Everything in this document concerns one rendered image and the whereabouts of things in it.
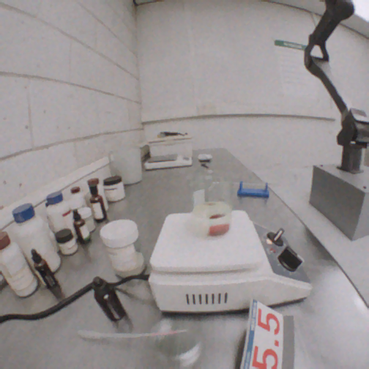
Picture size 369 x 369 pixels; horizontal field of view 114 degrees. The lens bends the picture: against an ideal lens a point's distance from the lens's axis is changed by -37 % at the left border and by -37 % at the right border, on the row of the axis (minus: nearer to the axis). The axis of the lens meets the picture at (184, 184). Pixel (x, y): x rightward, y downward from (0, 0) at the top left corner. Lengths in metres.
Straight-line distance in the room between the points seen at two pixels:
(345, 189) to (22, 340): 0.61
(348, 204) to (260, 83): 1.47
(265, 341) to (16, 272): 0.35
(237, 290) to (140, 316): 0.13
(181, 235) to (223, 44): 1.69
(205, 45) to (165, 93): 0.57
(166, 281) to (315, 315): 0.20
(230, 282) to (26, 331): 0.30
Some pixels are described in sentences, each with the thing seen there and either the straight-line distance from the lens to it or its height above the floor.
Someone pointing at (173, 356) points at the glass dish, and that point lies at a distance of 0.21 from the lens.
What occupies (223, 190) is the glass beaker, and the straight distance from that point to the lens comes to 0.20.
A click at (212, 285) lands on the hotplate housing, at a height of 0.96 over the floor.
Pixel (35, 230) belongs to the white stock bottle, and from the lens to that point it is 0.36.
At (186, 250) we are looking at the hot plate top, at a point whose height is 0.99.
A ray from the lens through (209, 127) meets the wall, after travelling 1.62.
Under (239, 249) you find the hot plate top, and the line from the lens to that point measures 0.21.
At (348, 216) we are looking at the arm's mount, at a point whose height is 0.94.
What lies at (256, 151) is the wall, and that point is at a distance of 1.72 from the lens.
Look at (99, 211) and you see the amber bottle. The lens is 0.52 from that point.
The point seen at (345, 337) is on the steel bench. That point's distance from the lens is 0.28.
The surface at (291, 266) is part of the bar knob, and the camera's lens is 0.25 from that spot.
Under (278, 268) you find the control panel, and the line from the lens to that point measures 0.23.
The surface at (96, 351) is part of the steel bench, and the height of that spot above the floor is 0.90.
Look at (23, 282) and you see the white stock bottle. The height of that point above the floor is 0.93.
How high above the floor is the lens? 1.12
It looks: 18 degrees down
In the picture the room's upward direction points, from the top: 6 degrees counter-clockwise
